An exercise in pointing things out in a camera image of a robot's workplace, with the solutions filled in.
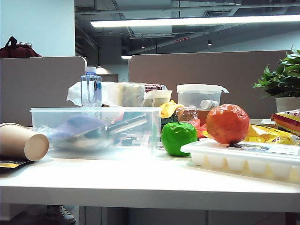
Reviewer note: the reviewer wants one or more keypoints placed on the green toy apple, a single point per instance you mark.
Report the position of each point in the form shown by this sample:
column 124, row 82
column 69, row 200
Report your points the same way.
column 179, row 138

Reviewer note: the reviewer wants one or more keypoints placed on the dark green small box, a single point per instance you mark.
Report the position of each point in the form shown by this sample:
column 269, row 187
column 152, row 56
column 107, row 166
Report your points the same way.
column 169, row 120

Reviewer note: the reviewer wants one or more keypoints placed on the yellow crumpled cloth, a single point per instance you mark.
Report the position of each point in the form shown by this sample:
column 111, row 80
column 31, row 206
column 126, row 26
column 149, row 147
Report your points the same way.
column 169, row 107

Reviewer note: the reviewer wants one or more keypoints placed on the purple cloth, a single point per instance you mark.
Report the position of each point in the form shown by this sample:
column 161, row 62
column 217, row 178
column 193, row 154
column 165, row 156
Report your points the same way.
column 79, row 124

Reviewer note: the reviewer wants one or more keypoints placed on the green leafy plant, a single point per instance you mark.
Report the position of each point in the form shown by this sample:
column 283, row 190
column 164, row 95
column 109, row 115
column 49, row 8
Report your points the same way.
column 286, row 78

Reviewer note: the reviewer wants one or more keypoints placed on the white plastic bag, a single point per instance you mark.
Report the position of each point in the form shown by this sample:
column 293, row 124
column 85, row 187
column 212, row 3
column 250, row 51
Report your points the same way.
column 119, row 92

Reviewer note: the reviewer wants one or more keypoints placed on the short ceiling light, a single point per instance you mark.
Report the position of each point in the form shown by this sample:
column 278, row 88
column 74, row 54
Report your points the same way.
column 126, row 57

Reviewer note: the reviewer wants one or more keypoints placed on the small white pill bottle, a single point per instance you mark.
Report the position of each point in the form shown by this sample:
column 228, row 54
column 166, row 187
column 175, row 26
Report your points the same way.
column 209, row 104

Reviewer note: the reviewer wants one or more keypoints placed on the round ceiling spot lamp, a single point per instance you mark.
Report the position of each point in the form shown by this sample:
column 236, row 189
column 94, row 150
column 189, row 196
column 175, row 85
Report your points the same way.
column 209, row 42

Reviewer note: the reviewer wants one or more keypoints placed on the long ceiling light strip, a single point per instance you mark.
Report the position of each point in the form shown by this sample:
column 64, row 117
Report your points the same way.
column 187, row 20

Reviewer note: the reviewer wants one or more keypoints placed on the white plastic cup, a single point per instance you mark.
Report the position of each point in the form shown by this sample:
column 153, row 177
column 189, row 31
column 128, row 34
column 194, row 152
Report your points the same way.
column 157, row 96

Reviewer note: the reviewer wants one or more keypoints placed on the red yellow striped snack bag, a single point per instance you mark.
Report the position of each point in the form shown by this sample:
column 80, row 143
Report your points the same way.
column 289, row 120

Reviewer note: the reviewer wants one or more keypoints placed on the wide grey desk partition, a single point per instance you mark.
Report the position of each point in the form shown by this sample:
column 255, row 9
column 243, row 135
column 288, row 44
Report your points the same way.
column 211, row 69

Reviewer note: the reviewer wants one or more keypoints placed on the transparent plastic storage box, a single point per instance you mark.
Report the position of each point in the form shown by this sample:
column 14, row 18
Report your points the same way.
column 140, row 143

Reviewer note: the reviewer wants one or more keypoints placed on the white sneaker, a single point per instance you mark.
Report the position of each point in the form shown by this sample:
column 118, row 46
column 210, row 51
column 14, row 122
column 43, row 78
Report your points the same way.
column 61, row 213

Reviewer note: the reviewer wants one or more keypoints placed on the round clear lidded container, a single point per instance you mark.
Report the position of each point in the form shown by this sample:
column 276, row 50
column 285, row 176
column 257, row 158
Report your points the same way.
column 195, row 96

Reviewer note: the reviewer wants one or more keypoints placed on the white plant pot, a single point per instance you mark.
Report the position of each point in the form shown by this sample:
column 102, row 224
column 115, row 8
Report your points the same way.
column 287, row 105

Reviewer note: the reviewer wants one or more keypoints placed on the white ice cube tray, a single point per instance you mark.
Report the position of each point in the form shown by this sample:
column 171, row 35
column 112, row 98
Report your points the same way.
column 234, row 157

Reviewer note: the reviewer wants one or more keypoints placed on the red white printed carton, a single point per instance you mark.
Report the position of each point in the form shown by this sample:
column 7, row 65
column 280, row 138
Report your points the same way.
column 153, row 87

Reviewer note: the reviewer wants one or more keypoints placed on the black yellow flat packet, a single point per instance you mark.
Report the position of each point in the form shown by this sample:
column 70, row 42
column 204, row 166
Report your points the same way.
column 9, row 164

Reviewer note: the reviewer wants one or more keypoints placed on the dark red backpack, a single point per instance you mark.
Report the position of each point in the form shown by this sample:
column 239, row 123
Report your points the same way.
column 17, row 51

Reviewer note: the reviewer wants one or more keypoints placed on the red flat packet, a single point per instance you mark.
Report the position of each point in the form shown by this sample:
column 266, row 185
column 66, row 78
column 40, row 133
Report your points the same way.
column 202, row 127

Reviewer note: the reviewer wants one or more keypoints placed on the clear plastic water bottle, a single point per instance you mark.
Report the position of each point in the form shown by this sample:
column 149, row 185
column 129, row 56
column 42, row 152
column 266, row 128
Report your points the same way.
column 91, row 89

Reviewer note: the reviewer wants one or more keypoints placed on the clear wrapped brown snack pack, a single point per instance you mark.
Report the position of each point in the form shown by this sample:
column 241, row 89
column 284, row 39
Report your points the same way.
column 187, row 113

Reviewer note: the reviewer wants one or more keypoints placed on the brown paper cup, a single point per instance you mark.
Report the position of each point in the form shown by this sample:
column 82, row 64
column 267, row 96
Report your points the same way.
column 16, row 141

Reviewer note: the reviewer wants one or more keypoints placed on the small grey desk partition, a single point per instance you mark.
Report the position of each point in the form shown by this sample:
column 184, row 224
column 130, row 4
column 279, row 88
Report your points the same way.
column 35, row 82

